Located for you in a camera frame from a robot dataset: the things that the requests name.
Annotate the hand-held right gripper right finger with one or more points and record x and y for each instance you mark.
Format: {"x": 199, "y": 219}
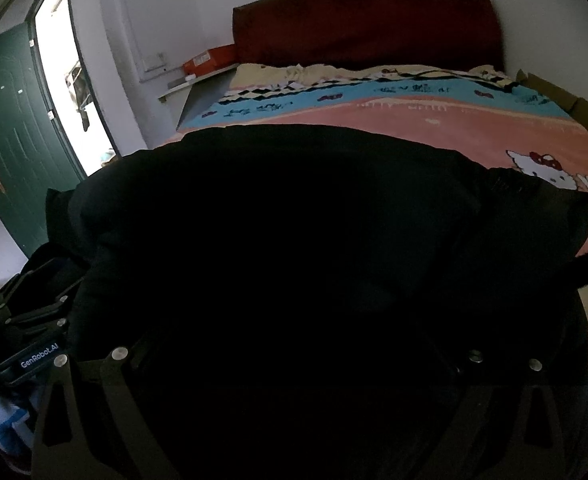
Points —
{"x": 474, "y": 385}

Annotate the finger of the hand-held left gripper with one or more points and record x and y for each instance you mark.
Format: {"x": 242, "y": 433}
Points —
{"x": 34, "y": 280}
{"x": 39, "y": 317}

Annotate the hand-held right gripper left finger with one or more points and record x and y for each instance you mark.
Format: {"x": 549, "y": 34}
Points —
{"x": 124, "y": 377}

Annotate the black hooded jacket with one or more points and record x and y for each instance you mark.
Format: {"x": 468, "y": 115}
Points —
{"x": 299, "y": 235}

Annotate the dark green door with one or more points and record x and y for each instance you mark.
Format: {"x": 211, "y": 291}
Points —
{"x": 19, "y": 135}

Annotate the pink striped printed blanket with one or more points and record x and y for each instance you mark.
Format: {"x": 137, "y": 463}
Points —
{"x": 399, "y": 115}

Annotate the orange box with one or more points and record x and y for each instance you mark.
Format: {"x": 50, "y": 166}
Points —
{"x": 209, "y": 60}

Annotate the dark red headboard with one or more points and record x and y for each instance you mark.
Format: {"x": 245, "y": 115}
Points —
{"x": 369, "y": 25}

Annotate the white wall switch plate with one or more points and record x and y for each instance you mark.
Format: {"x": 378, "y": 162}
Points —
{"x": 154, "y": 64}

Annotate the white wall shelf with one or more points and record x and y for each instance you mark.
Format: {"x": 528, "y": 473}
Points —
{"x": 194, "y": 82}

